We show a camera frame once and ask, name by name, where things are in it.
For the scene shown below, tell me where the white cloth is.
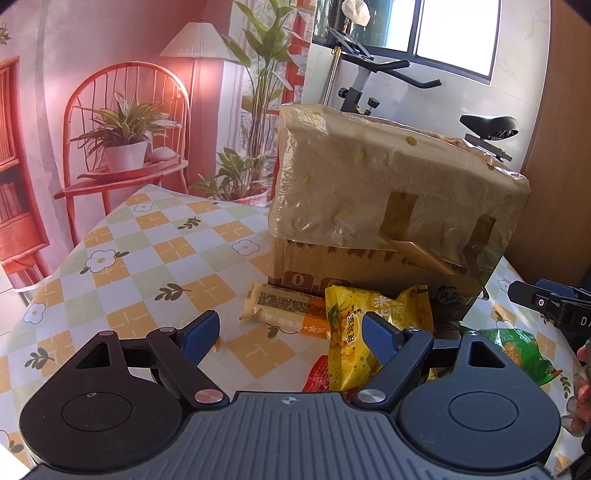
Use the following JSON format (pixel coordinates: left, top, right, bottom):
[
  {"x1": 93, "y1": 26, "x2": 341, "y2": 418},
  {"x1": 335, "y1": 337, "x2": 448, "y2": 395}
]
[{"x1": 341, "y1": 0, "x2": 373, "y2": 27}]

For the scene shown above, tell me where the beige orange snack packet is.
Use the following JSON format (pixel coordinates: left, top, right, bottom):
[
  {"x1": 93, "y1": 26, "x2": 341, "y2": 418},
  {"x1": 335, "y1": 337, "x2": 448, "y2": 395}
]
[{"x1": 239, "y1": 281, "x2": 334, "y2": 341}]

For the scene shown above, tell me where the wooden panel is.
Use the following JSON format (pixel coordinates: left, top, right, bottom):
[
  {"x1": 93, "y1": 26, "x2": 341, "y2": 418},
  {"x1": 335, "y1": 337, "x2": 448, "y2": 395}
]
[{"x1": 518, "y1": 0, "x2": 591, "y2": 288}]

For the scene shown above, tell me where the red snack packet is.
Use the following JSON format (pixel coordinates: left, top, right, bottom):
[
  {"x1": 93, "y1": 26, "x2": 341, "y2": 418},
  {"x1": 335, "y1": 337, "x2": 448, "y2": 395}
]
[{"x1": 301, "y1": 354, "x2": 334, "y2": 394}]

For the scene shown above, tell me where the bright green snack packet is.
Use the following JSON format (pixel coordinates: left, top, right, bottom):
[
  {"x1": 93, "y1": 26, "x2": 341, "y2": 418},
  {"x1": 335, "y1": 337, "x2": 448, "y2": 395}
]
[{"x1": 458, "y1": 327, "x2": 563, "y2": 387}]

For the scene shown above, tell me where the person's right hand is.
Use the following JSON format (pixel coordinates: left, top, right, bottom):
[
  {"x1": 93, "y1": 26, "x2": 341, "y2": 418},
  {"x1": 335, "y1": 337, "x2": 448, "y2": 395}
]
[{"x1": 571, "y1": 339, "x2": 591, "y2": 435}]

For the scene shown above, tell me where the tape-covered cardboard box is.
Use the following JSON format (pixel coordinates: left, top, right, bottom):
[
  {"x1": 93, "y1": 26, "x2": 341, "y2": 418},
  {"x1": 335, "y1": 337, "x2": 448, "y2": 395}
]
[{"x1": 269, "y1": 103, "x2": 531, "y2": 296}]

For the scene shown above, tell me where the exercise bike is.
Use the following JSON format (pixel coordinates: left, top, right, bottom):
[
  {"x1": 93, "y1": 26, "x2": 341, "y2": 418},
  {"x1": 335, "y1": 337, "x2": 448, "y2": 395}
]
[{"x1": 325, "y1": 27, "x2": 521, "y2": 163}]

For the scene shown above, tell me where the large yellow snack packet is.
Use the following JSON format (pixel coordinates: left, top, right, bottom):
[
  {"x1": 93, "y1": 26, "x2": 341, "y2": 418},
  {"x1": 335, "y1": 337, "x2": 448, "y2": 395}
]
[{"x1": 324, "y1": 284, "x2": 435, "y2": 394}]

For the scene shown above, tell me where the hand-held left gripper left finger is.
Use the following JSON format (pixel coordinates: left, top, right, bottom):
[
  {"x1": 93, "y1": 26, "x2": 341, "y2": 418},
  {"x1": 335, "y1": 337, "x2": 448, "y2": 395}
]
[{"x1": 76, "y1": 310, "x2": 230, "y2": 408}]

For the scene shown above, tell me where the checked floral tablecloth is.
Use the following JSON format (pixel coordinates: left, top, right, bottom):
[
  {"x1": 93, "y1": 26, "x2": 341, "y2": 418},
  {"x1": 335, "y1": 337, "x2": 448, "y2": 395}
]
[{"x1": 0, "y1": 184, "x2": 591, "y2": 478}]

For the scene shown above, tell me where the window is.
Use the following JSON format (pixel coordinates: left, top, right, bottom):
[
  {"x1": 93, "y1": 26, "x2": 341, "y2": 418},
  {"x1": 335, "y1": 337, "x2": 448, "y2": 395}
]
[{"x1": 313, "y1": 0, "x2": 502, "y2": 85}]

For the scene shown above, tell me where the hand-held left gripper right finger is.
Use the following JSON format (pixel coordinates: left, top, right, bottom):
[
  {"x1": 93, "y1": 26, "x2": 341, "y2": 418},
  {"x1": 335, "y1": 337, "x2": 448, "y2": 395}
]
[{"x1": 353, "y1": 311, "x2": 509, "y2": 408}]

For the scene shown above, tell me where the printed wall backdrop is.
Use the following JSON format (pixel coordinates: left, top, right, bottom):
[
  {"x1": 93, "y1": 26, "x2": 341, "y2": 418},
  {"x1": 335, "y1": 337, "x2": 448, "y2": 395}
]
[{"x1": 0, "y1": 0, "x2": 315, "y2": 296}]

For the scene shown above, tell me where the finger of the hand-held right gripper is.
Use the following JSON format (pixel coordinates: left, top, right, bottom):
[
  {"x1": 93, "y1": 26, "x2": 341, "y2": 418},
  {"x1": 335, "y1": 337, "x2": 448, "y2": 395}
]
[
  {"x1": 536, "y1": 278, "x2": 583, "y2": 298},
  {"x1": 508, "y1": 281, "x2": 568, "y2": 322}
]

